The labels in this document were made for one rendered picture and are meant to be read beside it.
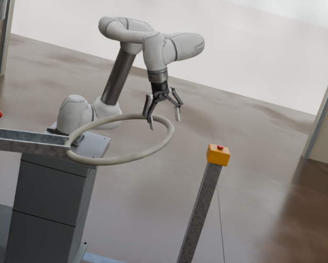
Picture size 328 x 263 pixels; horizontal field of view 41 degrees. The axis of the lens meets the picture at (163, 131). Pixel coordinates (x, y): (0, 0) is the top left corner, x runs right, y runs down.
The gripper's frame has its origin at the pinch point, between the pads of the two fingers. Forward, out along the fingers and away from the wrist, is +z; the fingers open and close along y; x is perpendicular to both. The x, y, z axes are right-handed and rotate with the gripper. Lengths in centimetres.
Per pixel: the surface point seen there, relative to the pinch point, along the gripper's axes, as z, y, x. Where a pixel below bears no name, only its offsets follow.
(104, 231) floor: 124, 11, -114
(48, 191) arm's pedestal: 50, 49, -70
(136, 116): -1.4, 7.4, -15.1
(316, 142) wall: 233, -374, -266
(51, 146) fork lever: -5, 52, -2
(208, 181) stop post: 58, -36, -27
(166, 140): -1.7, 10.4, 20.4
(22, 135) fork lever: -9, 60, -15
